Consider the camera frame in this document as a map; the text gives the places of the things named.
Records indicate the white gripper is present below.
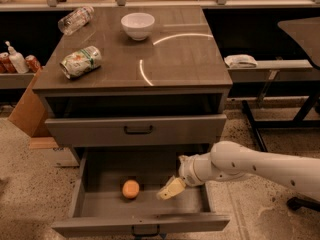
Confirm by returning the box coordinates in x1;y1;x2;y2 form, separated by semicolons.
156;153;221;200

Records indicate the orange fruit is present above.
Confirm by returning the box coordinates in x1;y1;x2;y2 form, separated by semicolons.
122;179;140;199

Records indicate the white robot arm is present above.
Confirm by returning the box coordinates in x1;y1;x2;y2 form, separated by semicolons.
157;141;320;201

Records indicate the grey drawer cabinet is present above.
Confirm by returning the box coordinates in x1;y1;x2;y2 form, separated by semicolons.
32;5;234;148

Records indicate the open grey middle drawer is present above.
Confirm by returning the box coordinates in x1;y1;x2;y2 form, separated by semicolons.
52;145;230;237

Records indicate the black chair base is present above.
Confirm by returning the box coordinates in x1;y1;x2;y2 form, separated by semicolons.
287;197;320;212

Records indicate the folded white cloth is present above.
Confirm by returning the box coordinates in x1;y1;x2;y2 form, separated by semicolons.
224;54;258;68

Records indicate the green drink can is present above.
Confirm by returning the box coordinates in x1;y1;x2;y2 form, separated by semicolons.
60;46;102;79

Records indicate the white ceramic bowl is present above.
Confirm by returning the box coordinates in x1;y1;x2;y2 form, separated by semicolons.
121;13;155;41

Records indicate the brown cardboard box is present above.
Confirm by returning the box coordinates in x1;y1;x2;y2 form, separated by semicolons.
8;70;51;138

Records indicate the red soda can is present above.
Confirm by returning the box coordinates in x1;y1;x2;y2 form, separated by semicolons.
0;52;16;73
25;55;42;72

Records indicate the clear plastic bottle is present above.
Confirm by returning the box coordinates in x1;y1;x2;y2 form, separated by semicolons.
58;6;94;35

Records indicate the white pump bottle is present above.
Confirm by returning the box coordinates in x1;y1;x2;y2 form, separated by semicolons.
5;41;29;74

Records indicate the red soda can left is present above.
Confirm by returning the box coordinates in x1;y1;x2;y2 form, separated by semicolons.
0;52;16;73

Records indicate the black table frame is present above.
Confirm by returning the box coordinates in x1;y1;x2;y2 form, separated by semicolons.
241;17;320;161

